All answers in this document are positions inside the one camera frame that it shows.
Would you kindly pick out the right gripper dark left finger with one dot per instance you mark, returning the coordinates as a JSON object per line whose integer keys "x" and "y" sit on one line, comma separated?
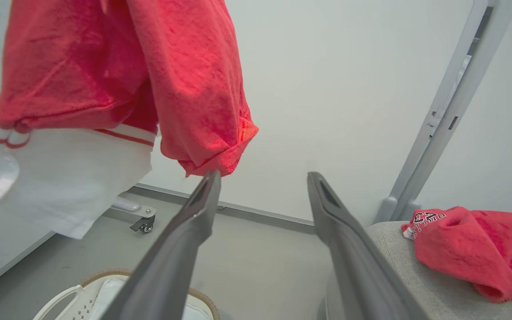
{"x": 171, "y": 266}

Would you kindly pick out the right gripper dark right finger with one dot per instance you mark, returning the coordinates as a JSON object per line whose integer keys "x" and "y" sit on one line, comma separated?
{"x": 354, "y": 266}

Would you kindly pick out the red garment with Bulls print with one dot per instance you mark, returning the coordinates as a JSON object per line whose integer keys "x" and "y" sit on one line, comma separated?
{"x": 474, "y": 249}

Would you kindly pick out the white garment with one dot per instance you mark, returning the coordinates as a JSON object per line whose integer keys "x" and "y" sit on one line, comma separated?
{"x": 69, "y": 178}

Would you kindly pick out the plain red garment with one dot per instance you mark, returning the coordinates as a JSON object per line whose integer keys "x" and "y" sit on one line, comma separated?
{"x": 105, "y": 58}

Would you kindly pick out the grey fabric sofa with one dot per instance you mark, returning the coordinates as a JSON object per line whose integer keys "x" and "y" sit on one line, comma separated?
{"x": 416, "y": 284}

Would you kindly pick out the black caster wheel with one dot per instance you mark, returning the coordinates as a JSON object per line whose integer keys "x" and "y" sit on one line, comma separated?
{"x": 145, "y": 226}

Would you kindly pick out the grey partition foot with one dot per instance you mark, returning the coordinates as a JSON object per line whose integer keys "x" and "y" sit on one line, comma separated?
{"x": 134, "y": 208}

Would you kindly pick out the white laundry basket wicker rim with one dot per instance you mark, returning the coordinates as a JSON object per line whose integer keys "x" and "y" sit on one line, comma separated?
{"x": 60, "y": 304}

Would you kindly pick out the grey partition bottom rail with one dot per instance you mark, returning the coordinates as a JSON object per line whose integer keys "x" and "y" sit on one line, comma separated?
{"x": 247, "y": 211}

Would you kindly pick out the grey double partition post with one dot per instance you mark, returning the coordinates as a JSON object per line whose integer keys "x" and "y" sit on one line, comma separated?
{"x": 456, "y": 98}

